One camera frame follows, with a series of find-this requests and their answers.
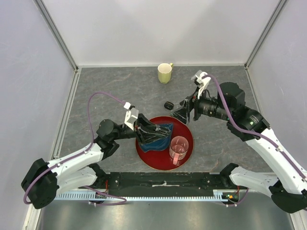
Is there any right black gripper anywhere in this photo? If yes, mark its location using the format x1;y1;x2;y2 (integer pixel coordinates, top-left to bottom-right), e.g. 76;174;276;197
170;85;232;125

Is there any slotted cable duct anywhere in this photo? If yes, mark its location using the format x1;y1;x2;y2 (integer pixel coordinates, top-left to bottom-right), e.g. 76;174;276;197
54;190;238;202

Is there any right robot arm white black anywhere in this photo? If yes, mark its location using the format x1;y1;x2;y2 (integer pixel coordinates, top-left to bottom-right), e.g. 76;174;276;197
171;82;307;213

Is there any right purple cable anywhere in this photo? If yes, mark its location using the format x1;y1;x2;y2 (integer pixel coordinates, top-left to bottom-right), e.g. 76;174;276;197
200;74;307;207

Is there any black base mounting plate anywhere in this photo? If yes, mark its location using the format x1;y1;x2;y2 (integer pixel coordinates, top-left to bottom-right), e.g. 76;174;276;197
90;172;237;197

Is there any yellow-green ceramic mug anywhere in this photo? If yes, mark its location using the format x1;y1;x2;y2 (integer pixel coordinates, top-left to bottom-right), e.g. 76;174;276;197
157;63;174;84

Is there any blue leaf-shaped dish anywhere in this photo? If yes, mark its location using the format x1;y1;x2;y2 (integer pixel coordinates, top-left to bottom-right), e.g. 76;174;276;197
139;123;173;152

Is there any black earbud case gold rim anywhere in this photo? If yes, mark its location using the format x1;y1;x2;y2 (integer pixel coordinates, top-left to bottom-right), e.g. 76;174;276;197
164;101;174;110

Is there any right aluminium frame post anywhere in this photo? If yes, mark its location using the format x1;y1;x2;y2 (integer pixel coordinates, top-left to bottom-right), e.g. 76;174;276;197
244;0;289;69

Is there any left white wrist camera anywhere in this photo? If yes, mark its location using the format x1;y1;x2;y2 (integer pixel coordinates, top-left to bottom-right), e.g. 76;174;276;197
124;102;139;131

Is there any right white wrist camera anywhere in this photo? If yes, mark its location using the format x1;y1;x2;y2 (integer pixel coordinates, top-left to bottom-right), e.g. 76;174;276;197
191;70;211;99

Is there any pink glass mug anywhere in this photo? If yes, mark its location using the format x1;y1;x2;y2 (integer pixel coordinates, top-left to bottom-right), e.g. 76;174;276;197
169;136;189;165

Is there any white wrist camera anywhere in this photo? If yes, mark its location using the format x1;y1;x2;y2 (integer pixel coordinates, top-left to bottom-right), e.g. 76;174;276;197
191;70;211;99
124;102;139;131

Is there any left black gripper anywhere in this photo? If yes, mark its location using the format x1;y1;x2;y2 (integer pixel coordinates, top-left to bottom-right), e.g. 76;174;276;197
112;113;166;145

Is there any aluminium frame post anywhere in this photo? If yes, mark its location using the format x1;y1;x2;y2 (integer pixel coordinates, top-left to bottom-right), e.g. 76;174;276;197
33;0;80;71
244;0;289;69

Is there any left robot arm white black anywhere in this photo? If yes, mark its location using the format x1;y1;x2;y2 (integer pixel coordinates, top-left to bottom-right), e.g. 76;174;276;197
21;114;172;209

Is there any round red tray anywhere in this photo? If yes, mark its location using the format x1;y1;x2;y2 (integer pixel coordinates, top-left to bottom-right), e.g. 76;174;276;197
135;116;194;171

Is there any left aluminium frame post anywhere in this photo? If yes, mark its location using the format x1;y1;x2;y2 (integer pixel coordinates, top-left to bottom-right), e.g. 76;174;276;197
33;0;80;71

